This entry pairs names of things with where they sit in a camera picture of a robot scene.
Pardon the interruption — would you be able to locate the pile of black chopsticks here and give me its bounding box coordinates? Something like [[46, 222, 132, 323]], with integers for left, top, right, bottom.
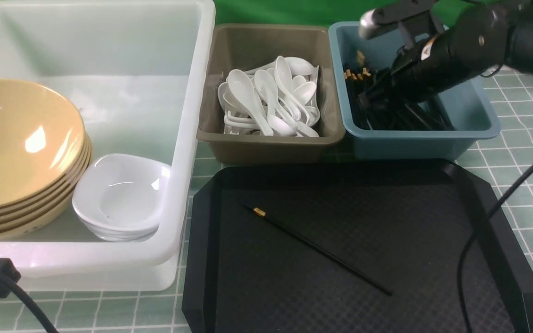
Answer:
[[343, 50, 454, 131]]

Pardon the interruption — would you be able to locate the black serving tray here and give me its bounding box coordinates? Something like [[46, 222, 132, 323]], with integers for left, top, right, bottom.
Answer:
[[182, 160, 533, 333]]

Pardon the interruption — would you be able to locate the black chopstick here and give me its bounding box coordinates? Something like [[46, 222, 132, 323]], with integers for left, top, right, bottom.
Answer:
[[243, 203, 393, 296]]

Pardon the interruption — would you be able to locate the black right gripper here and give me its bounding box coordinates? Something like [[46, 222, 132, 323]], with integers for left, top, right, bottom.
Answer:
[[359, 18, 508, 107]]

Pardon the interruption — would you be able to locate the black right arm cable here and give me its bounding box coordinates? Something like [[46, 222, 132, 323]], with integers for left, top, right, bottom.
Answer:
[[456, 138, 533, 333]]

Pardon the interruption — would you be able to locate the brown plastic bin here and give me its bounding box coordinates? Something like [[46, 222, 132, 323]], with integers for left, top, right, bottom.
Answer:
[[197, 24, 346, 165]]

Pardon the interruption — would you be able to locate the stack of yellow bowls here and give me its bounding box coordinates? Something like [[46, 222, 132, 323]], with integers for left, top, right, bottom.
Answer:
[[0, 79, 93, 241]]

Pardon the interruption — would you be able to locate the blue plastic bin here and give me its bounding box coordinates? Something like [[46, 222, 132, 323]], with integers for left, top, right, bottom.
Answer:
[[328, 21, 501, 160]]

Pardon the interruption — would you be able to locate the pile of white spoons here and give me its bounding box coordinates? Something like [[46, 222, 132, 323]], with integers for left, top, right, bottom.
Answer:
[[217, 56, 320, 138]]

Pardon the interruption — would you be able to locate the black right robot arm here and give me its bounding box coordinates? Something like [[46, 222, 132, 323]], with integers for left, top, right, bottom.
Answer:
[[358, 0, 533, 105]]

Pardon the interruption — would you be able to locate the stack of white dishes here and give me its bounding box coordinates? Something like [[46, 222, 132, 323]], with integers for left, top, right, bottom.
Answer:
[[72, 154, 172, 242]]

